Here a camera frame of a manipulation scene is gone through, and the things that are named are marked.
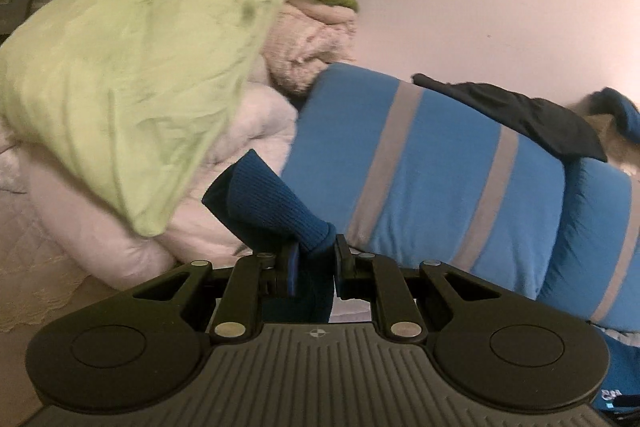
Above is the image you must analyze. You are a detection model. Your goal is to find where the dark blue sweatshirt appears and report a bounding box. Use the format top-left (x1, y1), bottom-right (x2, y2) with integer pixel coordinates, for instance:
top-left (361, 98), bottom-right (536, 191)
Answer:
top-left (202, 150), bottom-right (336, 324)

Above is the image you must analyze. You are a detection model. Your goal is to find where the left blue striped pillow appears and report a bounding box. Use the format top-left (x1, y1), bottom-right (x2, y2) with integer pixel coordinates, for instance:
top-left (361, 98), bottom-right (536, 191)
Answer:
top-left (282, 64), bottom-right (565, 298)

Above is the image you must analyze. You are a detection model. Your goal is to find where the blue striped pillow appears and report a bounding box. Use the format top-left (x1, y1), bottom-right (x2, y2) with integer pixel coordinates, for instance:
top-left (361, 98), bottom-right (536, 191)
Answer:
top-left (282, 64), bottom-right (565, 298)
top-left (537, 159), bottom-right (639, 332)

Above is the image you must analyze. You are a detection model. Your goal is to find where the white duvet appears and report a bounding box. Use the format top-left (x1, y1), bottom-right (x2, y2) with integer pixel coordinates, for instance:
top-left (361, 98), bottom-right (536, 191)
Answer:
top-left (0, 83), bottom-right (302, 291)

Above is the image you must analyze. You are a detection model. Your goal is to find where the grey quilted bed cover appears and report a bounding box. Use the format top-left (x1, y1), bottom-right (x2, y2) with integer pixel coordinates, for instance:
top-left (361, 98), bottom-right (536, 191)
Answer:
top-left (1, 191), bottom-right (115, 426)

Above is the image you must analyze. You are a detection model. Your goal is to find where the right blue striped pillow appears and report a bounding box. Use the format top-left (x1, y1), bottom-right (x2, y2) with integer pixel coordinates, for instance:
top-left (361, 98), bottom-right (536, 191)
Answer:
top-left (537, 159), bottom-right (639, 332)

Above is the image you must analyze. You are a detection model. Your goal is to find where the pink fluffy blanket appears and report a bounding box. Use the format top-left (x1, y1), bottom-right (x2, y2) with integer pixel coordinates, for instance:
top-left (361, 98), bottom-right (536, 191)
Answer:
top-left (262, 0), bottom-right (357, 96)

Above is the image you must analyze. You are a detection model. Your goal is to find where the black garment on pillows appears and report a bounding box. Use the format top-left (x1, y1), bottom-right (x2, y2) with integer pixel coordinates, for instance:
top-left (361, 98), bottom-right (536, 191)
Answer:
top-left (412, 72), bottom-right (608, 162)

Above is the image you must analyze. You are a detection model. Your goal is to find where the light green blanket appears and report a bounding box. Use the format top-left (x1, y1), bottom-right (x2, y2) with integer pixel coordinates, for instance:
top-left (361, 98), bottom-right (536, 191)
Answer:
top-left (1, 0), bottom-right (335, 237)

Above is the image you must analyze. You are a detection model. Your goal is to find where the folded navy garment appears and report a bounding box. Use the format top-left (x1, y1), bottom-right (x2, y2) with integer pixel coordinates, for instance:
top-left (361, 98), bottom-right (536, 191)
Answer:
top-left (589, 87), bottom-right (640, 144)

